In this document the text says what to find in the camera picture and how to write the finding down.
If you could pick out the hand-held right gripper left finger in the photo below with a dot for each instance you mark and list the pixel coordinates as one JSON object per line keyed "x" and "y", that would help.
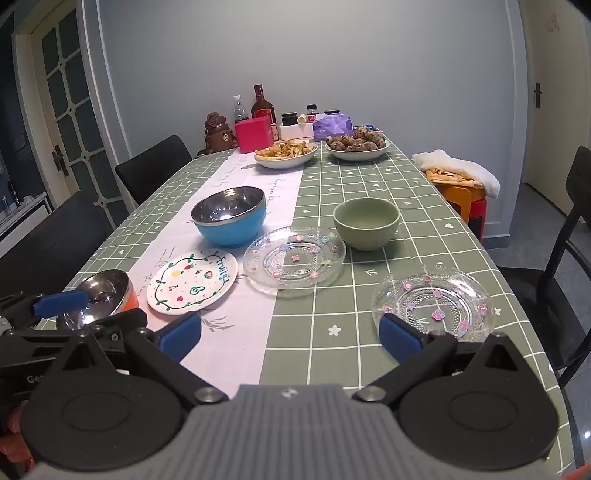
{"x": 181, "y": 333}

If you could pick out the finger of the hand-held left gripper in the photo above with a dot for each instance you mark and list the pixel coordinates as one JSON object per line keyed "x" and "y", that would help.
{"x": 60, "y": 303}
{"x": 117, "y": 321}

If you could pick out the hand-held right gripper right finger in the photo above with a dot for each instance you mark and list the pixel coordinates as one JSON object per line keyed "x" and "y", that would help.
{"x": 398, "y": 340}

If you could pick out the orange steel bowl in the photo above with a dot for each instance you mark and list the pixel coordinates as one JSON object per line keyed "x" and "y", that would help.
{"x": 104, "y": 293}

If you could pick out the white painted plate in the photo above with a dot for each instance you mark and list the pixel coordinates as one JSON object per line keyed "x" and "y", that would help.
{"x": 192, "y": 281}

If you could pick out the clear glass plate flower stickers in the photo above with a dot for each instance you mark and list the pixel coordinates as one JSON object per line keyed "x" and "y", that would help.
{"x": 431, "y": 295}
{"x": 294, "y": 261}

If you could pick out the green ceramic bowl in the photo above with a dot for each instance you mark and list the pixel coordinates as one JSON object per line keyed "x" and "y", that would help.
{"x": 366, "y": 230}

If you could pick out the blue steel bowl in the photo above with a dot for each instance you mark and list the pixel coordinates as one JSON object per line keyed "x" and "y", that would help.
{"x": 228, "y": 226}

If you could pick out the person's left hand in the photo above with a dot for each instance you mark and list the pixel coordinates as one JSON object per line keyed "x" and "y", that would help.
{"x": 13, "y": 434}

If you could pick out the black chair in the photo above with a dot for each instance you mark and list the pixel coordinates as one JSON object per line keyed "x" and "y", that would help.
{"x": 46, "y": 240}
{"x": 570, "y": 258}
{"x": 154, "y": 164}

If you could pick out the white side cabinet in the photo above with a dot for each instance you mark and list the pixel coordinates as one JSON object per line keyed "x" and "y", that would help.
{"x": 21, "y": 221}

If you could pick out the red plastic stool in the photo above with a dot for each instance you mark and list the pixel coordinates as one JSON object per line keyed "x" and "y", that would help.
{"x": 478, "y": 217}

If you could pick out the orange plastic stool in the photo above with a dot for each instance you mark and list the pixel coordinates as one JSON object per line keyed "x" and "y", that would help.
{"x": 455, "y": 198}

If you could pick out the green checked tablecloth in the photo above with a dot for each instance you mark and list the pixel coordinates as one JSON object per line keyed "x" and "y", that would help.
{"x": 323, "y": 194}

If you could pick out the yellow cloth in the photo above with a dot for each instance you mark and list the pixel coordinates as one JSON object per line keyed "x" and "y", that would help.
{"x": 445, "y": 177}

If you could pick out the white towel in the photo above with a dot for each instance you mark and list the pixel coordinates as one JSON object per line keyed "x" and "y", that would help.
{"x": 457, "y": 165}

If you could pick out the glass panel door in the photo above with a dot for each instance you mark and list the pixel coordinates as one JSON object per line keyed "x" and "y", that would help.
{"x": 69, "y": 115}

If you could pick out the white dish with taros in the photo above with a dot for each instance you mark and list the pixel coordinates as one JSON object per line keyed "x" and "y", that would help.
{"x": 358, "y": 147}

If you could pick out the white dish with fried food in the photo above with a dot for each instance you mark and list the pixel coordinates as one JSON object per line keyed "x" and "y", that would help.
{"x": 286, "y": 154}

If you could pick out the pink box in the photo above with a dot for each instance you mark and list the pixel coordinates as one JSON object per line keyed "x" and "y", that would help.
{"x": 253, "y": 134}

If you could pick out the blue packet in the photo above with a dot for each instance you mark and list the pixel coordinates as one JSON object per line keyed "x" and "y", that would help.
{"x": 371, "y": 127}

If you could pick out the purple tissue pack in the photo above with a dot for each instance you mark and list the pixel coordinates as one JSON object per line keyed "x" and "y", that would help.
{"x": 332, "y": 128}

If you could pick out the clear water bottle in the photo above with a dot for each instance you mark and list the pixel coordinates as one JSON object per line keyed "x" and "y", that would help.
{"x": 238, "y": 110}

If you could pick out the white box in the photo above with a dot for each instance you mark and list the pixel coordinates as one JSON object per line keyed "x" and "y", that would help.
{"x": 295, "y": 131}

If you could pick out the jar with dark lid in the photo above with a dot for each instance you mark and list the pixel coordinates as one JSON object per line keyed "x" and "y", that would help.
{"x": 331, "y": 113}

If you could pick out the dark glass jar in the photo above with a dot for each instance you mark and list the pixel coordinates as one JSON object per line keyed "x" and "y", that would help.
{"x": 289, "y": 119}

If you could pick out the dark liquor bottle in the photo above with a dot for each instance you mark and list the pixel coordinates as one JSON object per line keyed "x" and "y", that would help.
{"x": 263, "y": 105}

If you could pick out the small black-capped bottle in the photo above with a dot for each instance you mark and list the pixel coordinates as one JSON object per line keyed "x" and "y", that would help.
{"x": 312, "y": 112}

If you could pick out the cream door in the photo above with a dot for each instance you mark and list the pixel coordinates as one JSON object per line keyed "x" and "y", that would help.
{"x": 558, "y": 138}

